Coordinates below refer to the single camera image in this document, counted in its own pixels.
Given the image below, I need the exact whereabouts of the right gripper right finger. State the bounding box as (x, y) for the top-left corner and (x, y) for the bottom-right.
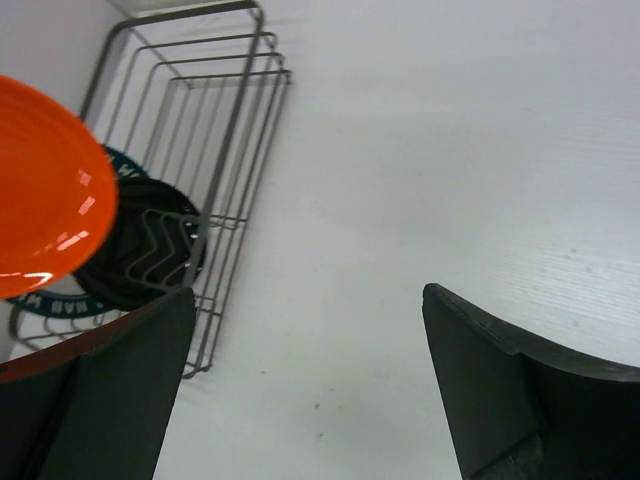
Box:
(422, 283), (639, 479)

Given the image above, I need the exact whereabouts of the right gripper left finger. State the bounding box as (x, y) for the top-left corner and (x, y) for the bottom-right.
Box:
(1, 288), (196, 479)

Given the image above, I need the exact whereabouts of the white plate dark rim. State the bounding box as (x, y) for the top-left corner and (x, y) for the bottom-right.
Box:
(4, 143), (151, 319)

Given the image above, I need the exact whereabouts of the black plate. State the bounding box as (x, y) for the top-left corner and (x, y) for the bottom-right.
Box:
(74, 177), (207, 311)

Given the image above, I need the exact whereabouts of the orange plate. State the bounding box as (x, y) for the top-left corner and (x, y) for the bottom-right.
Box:
(1, 76), (118, 299)

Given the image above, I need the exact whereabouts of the grey wire dish rack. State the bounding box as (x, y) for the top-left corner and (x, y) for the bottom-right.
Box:
(9, 0), (295, 381)

